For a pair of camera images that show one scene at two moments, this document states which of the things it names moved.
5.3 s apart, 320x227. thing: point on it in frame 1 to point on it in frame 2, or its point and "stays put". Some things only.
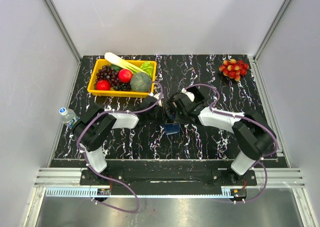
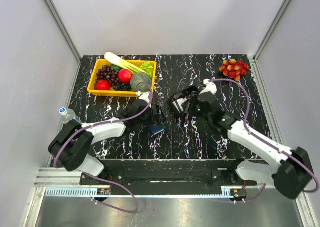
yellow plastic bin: x=99 y=63 stays put
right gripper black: x=177 y=116 to x=193 y=102
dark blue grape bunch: x=124 y=86 stays put
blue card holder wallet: x=171 y=128 to x=156 y=129
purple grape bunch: x=107 y=73 stays put
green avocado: x=115 y=68 stays put
